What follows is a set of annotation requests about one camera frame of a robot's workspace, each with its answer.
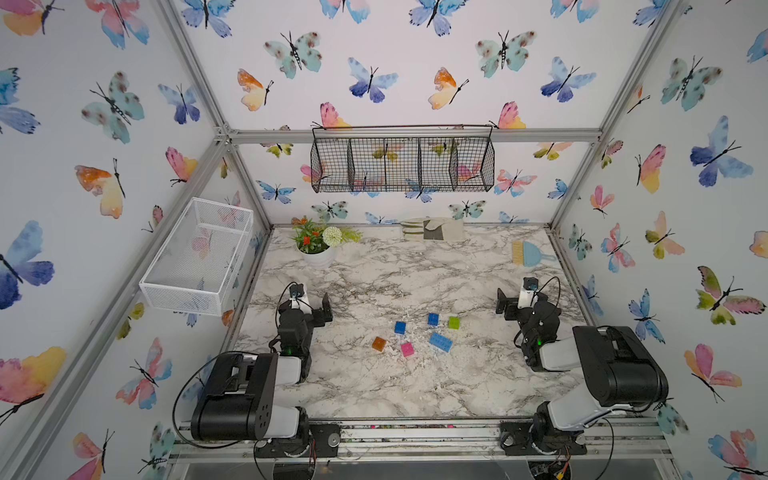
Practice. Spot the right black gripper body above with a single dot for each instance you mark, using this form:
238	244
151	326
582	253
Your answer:
514	305

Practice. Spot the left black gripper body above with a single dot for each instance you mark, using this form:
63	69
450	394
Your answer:
318	314

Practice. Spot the orange lego brick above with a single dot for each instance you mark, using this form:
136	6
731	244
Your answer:
379	344

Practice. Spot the long blue lego brick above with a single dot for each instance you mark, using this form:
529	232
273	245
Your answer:
440	342

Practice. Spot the pink lego brick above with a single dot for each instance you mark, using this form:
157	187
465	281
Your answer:
407	349

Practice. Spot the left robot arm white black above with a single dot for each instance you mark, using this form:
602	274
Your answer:
238	400

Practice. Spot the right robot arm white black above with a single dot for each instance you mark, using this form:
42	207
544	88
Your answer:
619	375

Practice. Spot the light blue hand brush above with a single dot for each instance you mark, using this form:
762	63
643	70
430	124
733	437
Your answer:
524	253

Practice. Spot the potted flower plant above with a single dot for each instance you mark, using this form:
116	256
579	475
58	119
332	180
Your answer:
317	242

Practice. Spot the folded beige cloth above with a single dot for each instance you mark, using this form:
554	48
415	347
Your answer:
441	229

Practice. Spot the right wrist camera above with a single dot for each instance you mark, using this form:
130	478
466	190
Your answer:
530	288

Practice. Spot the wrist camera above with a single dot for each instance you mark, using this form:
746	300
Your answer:
530	288
298	297

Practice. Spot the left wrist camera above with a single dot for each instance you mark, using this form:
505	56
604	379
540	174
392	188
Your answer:
298	297

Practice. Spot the white mesh wall basket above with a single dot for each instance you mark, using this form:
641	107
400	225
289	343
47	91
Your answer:
195	268

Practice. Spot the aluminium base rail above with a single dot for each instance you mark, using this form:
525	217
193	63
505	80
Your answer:
463	439

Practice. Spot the black wire wall basket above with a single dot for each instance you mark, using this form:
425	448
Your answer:
388	159

